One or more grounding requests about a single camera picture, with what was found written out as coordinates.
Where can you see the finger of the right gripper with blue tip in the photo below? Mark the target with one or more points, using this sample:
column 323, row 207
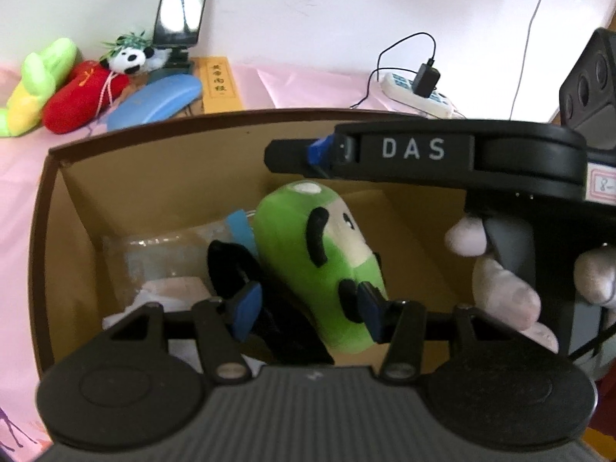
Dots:
column 306, row 157

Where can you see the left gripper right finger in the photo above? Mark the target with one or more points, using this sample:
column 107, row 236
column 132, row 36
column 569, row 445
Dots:
column 400, row 323

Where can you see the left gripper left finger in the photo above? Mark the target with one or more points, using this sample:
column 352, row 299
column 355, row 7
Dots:
column 221, row 325

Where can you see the white soft cloth bundle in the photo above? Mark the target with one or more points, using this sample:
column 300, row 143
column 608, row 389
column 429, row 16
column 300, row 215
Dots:
column 173, row 294

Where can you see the green pea plush toy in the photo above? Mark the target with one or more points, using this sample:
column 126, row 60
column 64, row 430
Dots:
column 311, row 257

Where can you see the gloved right hand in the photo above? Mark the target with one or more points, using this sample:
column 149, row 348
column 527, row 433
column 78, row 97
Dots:
column 512, row 301

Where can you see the clear bag blue strip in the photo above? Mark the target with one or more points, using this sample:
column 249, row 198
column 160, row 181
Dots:
column 133, row 261

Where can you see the yellow wooden box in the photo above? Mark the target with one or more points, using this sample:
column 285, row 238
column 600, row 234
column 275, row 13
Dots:
column 220, row 93

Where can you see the black charger plug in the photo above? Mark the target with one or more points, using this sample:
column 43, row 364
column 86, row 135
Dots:
column 425, row 80

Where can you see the blue glasses case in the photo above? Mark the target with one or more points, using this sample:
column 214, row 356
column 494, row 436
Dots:
column 156, row 102

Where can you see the brown cardboard box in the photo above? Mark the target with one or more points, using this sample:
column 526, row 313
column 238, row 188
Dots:
column 190, row 171

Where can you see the black smartphone on stand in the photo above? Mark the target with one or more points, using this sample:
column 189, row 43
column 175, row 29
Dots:
column 177, row 28

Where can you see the pink patterned bedsheet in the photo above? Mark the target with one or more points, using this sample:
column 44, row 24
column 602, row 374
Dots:
column 23, row 437

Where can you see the small panda plush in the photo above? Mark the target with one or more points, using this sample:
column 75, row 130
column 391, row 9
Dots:
column 132, row 54

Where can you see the red plush toy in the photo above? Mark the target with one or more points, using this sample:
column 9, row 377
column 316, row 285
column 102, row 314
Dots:
column 90, row 89

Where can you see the green yellow plush toy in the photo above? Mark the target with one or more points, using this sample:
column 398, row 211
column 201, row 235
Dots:
column 42, row 74

